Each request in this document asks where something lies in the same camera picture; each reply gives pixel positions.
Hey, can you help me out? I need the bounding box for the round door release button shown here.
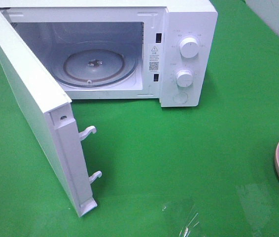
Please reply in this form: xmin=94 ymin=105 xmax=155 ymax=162
xmin=173 ymin=92 xmax=188 ymax=104

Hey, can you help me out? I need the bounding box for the white microwave knob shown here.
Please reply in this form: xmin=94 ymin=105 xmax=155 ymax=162
xmin=179 ymin=36 xmax=200 ymax=59
xmin=175 ymin=69 xmax=194 ymax=88

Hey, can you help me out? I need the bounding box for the white microwave door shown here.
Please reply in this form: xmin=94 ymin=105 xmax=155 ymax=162
xmin=0 ymin=12 xmax=102 ymax=216

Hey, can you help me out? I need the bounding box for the white microwave oven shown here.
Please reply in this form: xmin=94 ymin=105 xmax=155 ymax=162
xmin=0 ymin=0 xmax=218 ymax=107

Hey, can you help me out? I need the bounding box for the green table mat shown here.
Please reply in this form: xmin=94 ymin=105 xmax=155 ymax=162
xmin=0 ymin=0 xmax=279 ymax=237

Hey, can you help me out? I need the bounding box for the clear plastic film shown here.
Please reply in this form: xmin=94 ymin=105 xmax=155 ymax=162
xmin=162 ymin=183 xmax=273 ymax=237

